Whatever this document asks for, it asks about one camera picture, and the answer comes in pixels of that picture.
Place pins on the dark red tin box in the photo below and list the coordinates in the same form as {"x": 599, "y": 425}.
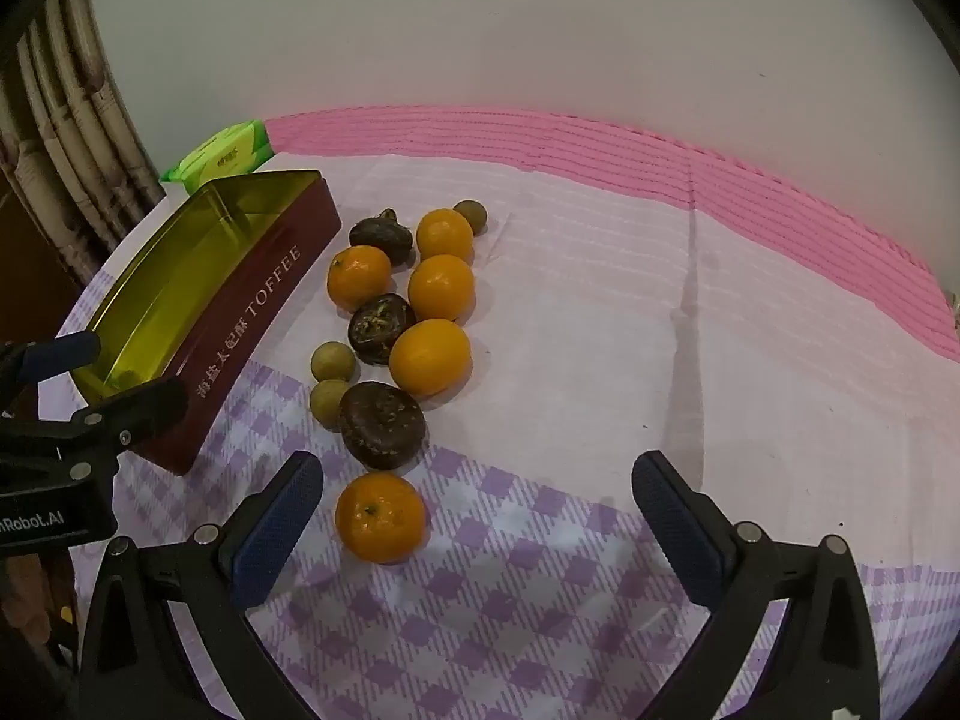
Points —
{"x": 247, "y": 307}

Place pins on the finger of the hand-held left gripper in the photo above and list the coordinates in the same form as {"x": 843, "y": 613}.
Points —
{"x": 142, "y": 409}
{"x": 64, "y": 354}

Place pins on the dark brown wrinkled fruit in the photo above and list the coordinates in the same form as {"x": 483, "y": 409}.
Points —
{"x": 381, "y": 238}
{"x": 382, "y": 426}
{"x": 380, "y": 328}

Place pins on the green tissue pack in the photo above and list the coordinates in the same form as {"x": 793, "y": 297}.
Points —
{"x": 225, "y": 154}

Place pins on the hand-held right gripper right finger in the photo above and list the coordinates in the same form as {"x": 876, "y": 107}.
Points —
{"x": 679, "y": 532}

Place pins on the beige patterned curtain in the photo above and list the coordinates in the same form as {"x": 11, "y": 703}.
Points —
{"x": 75, "y": 127}

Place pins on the pink knitted blanket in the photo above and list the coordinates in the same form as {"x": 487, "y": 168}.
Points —
{"x": 675, "y": 157}

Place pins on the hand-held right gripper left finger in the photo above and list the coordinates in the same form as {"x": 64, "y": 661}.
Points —
{"x": 274, "y": 532}

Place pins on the brown wooden door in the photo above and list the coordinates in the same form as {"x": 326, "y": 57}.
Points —
{"x": 34, "y": 270}

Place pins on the orange tangerine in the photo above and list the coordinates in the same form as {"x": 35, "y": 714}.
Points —
{"x": 445, "y": 235}
{"x": 379, "y": 517}
{"x": 441, "y": 287}
{"x": 429, "y": 356}
{"x": 360, "y": 277}

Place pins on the purple checked bed sheet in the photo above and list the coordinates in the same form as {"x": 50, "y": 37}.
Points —
{"x": 600, "y": 315}

